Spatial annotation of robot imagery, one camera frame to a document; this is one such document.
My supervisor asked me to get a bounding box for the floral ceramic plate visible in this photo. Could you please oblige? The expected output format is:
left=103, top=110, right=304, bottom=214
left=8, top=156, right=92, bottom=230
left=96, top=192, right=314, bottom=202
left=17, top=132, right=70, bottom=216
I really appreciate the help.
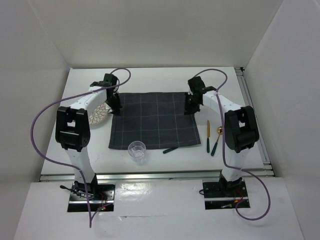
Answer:
left=88, top=102, right=111, bottom=127

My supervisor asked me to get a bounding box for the gold knife green handle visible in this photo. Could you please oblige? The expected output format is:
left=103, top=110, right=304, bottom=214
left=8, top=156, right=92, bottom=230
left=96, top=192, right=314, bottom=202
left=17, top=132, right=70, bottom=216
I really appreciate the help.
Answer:
left=206, top=120, right=211, bottom=153

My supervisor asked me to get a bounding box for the dark checked cloth placemat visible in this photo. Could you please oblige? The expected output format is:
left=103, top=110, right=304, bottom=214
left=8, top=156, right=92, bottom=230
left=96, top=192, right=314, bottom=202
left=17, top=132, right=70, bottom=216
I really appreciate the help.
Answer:
left=108, top=92, right=201, bottom=150

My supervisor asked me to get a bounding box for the gold spoon green handle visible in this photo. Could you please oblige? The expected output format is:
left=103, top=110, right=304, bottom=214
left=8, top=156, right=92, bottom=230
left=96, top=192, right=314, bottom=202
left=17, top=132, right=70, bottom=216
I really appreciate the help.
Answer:
left=210, top=126, right=223, bottom=157

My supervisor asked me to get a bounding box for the clear plastic cup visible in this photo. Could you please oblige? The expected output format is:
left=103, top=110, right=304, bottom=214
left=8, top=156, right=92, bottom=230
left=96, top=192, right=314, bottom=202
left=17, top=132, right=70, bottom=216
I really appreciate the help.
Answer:
left=127, top=141, right=147, bottom=166

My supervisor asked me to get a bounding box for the gold fork green handle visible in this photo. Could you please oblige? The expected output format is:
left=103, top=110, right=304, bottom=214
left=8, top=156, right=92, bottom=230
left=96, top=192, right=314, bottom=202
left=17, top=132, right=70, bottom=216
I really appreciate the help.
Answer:
left=162, top=147, right=177, bottom=154

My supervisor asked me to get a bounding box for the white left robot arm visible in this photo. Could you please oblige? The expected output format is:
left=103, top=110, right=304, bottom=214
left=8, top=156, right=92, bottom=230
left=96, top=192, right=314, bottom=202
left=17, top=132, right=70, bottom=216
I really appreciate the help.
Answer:
left=55, top=73, right=201, bottom=200

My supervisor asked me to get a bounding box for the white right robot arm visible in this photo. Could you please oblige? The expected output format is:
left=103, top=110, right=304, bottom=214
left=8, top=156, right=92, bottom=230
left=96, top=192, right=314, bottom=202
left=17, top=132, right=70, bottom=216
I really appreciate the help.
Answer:
left=184, top=76, right=260, bottom=197

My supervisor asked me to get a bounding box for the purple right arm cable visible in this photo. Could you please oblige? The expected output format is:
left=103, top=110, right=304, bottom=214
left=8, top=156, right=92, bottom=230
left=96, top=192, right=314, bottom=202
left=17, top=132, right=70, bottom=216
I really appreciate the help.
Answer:
left=193, top=68, right=272, bottom=221

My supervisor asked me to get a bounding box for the aluminium front rail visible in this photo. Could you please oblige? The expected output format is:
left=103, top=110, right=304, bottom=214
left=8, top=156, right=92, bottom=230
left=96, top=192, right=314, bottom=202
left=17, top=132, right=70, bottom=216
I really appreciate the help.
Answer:
left=39, top=164, right=275, bottom=182

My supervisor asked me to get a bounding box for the aluminium rail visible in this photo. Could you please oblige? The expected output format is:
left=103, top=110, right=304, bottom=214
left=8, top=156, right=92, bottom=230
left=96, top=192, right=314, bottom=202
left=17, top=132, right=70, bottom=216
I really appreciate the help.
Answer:
left=39, top=164, right=275, bottom=182
left=234, top=66, right=273, bottom=171

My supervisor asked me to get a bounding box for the aluminium right side rail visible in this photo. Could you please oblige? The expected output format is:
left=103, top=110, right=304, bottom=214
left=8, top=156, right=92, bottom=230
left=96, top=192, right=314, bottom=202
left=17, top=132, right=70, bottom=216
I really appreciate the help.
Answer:
left=234, top=66, right=273, bottom=171

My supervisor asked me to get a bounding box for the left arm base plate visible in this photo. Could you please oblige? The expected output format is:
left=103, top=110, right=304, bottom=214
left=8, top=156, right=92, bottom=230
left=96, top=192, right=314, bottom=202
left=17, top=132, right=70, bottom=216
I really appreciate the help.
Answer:
left=59, top=184, right=116, bottom=213

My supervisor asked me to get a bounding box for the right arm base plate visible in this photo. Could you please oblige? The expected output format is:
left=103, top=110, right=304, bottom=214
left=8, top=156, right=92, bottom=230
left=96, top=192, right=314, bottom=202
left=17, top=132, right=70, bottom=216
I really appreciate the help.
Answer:
left=198, top=181, right=251, bottom=210

